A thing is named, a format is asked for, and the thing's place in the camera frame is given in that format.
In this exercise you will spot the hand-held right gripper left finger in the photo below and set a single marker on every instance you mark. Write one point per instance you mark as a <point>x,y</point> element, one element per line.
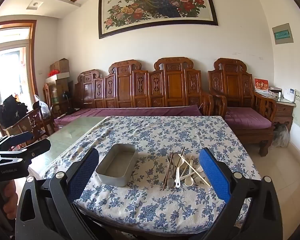
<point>81,175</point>

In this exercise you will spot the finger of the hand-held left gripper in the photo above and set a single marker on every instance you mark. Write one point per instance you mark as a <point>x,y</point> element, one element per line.
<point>37,146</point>
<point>20,138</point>

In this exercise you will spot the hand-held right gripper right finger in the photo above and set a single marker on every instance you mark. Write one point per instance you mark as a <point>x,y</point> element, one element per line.
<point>215,175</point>

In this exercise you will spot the white chopstick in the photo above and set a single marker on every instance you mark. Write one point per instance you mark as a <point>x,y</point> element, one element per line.
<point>190,170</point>
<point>186,166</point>
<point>195,171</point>

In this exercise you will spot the rectangular metal tray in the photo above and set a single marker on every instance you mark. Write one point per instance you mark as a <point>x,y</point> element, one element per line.
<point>115,166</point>

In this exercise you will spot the metal spoon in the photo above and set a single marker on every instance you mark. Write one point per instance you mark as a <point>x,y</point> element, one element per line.
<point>176,158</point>

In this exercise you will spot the metal fork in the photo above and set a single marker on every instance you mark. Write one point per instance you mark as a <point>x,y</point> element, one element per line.
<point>170,162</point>

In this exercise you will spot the person's left hand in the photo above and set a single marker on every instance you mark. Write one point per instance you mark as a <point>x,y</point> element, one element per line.
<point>10,197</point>

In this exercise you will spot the white plastic spoon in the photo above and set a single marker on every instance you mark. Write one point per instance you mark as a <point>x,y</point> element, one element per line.
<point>178,184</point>
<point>200,169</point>
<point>188,182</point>

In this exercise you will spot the carved wooden chair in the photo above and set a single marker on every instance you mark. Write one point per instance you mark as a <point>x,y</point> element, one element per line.
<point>30,123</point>

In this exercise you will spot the black clothing pile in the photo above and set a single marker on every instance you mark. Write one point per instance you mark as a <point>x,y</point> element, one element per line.
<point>11,110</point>

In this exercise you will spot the white plate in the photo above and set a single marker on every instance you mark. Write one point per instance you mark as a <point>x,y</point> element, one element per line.
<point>187,160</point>

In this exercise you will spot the white plastic bag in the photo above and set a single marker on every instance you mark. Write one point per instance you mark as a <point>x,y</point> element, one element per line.
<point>43,107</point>

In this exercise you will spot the brown wooden chopstick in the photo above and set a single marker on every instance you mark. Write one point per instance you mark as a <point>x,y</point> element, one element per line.
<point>168,175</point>
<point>176,165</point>

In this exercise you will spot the black desk lamp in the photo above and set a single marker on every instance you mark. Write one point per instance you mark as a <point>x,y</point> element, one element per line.
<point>69,105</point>

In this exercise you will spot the purple armchair cushion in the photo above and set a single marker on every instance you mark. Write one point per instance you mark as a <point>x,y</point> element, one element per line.
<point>247,118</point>

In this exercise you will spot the white cardboard box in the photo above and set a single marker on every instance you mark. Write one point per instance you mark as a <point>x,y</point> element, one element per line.
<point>58,78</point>

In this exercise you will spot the blue floral tablecloth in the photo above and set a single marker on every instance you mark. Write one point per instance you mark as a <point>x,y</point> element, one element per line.
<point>152,135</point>

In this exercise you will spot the purple sofa cushion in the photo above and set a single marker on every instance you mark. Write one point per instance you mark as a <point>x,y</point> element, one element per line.
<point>130,111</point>

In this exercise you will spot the brown cardboard box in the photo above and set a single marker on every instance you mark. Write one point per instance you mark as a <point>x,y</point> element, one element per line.
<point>60,66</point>

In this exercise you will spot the wooden side table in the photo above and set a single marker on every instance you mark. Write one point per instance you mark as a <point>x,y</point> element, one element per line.
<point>283,110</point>

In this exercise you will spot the carved wooden armchair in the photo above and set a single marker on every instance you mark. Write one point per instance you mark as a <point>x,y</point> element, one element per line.
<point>231,80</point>

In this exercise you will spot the carved wooden sofa bench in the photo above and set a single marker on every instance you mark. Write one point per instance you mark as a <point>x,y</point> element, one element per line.
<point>172,85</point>

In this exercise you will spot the red desk calendar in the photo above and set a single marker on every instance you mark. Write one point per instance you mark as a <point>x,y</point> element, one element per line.
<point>261,85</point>

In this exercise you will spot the white and blue box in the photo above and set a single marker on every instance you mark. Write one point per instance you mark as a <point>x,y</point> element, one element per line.
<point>288,95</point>

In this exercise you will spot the framed peacock painting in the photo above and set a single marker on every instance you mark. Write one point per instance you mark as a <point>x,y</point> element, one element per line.
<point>152,5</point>

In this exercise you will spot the wooden door frame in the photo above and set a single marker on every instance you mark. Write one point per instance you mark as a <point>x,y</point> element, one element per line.
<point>33,55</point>

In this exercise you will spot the green framed wall sign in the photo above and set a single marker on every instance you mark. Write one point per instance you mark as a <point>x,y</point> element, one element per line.
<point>283,33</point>

